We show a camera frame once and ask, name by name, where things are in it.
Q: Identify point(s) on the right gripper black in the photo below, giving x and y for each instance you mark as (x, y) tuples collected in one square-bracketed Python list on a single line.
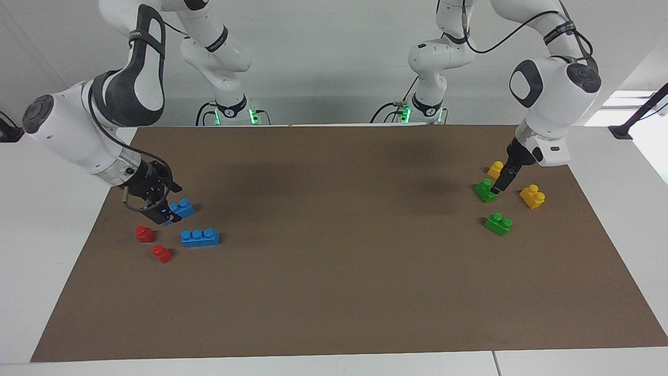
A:
[(154, 183)]

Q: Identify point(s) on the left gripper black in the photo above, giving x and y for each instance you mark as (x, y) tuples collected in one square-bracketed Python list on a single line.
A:
[(521, 155)]

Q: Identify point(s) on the green two-stud brick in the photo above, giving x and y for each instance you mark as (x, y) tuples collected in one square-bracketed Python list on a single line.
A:
[(498, 224), (485, 191)]

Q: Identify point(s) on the blue three-stud brick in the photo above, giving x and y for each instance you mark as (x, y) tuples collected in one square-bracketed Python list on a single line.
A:
[(201, 238), (183, 209)]

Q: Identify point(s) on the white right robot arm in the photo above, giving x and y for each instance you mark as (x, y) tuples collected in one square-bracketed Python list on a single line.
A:
[(68, 136)]

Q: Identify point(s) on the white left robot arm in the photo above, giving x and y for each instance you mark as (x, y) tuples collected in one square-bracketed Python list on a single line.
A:
[(553, 99)]

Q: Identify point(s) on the yellow two-stud brick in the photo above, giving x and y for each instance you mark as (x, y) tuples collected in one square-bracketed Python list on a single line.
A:
[(532, 197), (494, 169)]

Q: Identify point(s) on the red one-stud brick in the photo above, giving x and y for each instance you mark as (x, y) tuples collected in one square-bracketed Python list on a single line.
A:
[(162, 254), (144, 234)]

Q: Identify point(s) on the brown table mat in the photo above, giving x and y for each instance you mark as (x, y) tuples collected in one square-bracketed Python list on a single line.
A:
[(334, 271)]

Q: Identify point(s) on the black camera stand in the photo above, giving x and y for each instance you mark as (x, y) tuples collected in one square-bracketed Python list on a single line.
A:
[(621, 131)]

